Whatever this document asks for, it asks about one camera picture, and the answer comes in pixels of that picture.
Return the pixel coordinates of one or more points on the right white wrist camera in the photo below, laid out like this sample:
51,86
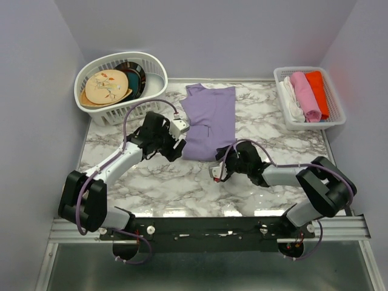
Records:
215,172

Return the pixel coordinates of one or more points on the purple t shirt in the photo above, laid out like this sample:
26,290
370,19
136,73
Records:
212,117

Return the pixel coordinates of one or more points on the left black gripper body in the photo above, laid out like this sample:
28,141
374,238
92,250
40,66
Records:
165,143

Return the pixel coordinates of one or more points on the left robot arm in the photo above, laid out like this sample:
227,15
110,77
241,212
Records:
84,197

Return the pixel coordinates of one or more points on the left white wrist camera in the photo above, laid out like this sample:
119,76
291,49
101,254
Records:
177,128

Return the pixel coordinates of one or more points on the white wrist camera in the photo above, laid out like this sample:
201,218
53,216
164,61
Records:
177,128
215,172

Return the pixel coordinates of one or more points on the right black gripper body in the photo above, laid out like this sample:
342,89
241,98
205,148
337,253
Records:
233,164

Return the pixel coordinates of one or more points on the orange leaf shaped plate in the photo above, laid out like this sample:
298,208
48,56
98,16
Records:
85,102

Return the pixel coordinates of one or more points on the dark teal plate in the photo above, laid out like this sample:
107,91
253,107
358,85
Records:
137,83

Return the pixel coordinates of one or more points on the white rectangular tray basket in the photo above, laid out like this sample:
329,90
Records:
337,115

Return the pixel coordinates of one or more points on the orange rolled t shirt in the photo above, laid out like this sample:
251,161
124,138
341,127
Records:
316,82

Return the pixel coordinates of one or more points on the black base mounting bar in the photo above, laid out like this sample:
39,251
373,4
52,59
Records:
165,244

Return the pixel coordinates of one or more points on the black rimmed plate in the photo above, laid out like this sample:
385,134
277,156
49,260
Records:
127,66

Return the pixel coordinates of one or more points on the pink rolled t shirt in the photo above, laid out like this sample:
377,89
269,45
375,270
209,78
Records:
305,97

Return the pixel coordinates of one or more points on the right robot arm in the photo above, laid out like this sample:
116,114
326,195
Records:
328,189

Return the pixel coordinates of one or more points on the white rolled t shirt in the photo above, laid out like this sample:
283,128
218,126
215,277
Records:
292,105

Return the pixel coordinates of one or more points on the beige floral plate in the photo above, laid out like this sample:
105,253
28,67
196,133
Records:
106,87

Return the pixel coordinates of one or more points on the aluminium rail frame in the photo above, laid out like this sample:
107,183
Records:
338,228

